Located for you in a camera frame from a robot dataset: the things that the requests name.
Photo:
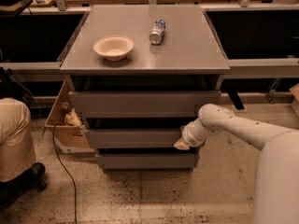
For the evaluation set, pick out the white paper bowl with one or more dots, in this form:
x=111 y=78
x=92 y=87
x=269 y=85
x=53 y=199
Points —
x=113 y=47

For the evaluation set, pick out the crushed soda can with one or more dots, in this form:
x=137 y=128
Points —
x=156 y=33

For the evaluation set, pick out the wooden box on floor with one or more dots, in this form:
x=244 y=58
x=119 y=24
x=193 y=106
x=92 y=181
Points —
x=63 y=121

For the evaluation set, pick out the crumpled paper in box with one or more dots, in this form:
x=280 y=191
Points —
x=71 y=118

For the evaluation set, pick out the grey drawer cabinet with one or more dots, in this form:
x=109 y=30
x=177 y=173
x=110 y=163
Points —
x=142 y=83

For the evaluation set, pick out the grey bottom drawer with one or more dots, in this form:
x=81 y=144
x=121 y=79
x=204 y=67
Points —
x=147 y=161

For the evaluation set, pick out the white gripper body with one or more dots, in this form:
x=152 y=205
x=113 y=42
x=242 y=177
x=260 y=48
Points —
x=189 y=137

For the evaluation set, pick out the person leg beige trousers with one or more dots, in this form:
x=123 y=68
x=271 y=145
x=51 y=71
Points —
x=17 y=153

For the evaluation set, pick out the grey drawer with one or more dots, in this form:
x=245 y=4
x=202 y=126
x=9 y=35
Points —
x=132 y=138
x=147 y=161
x=141 y=104

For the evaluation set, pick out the grey metal rail frame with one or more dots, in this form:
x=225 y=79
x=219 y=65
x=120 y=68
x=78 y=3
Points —
x=64 y=44

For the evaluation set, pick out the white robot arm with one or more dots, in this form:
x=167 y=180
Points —
x=276 y=191

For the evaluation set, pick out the grey top drawer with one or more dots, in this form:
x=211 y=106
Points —
x=141 y=104

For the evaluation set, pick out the black shoe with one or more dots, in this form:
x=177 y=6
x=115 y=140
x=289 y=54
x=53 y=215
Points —
x=30 y=179

